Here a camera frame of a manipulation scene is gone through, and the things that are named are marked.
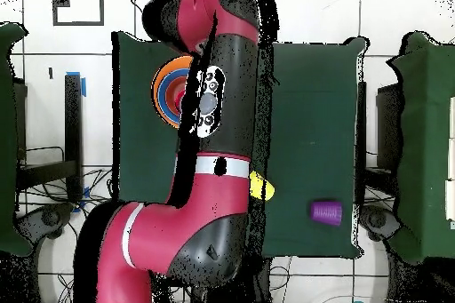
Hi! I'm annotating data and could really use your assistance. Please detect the yellow plastic cup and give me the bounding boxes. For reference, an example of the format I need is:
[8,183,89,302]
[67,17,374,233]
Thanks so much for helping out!
[248,170,276,202]

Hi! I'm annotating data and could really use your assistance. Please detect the red plastic cup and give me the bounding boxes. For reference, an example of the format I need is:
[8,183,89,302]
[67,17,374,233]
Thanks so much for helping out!
[176,88,188,113]

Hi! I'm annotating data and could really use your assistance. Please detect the small red plastic bowl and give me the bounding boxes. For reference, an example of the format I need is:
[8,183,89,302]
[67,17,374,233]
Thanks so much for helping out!
[164,76,188,116]

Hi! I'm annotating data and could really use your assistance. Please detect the blue plastic bowl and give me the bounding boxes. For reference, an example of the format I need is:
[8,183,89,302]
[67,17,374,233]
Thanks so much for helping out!
[156,68,192,125]

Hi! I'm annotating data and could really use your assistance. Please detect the large orange plastic bowl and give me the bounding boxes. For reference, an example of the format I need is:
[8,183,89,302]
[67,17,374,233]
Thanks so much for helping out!
[151,55,196,130]

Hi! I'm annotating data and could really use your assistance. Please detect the purple plastic cup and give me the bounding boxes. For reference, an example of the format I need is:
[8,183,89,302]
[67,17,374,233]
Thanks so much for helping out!
[309,200,344,227]

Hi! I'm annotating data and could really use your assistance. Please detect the dark green tablecloth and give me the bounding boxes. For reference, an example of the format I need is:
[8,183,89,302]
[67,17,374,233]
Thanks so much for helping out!
[111,30,367,259]

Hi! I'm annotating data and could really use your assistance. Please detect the black metal bar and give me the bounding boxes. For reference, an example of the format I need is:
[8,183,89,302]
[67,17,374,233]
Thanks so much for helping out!
[356,80,367,208]

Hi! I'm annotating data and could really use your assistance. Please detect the blue tape strip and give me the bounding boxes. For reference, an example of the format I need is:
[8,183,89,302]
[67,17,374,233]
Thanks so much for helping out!
[66,70,88,99]

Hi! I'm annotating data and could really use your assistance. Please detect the black rounded stand foot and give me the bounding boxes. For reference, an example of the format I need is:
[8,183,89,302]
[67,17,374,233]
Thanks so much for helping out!
[15,202,75,242]
[357,203,404,243]

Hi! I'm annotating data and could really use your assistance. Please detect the green cloth side table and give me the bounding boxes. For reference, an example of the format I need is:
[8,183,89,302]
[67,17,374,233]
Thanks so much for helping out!
[0,20,34,259]
[386,31,455,266]

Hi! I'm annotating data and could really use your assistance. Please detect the white boxes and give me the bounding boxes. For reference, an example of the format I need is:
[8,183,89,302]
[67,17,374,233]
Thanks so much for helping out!
[443,95,455,222]

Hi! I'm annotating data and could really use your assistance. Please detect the bundle of floor cables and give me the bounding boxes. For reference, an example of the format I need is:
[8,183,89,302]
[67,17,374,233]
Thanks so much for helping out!
[15,165,118,303]

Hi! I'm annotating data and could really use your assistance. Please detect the black metal stand frame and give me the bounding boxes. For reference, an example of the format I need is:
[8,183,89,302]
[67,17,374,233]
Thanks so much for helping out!
[15,74,84,202]

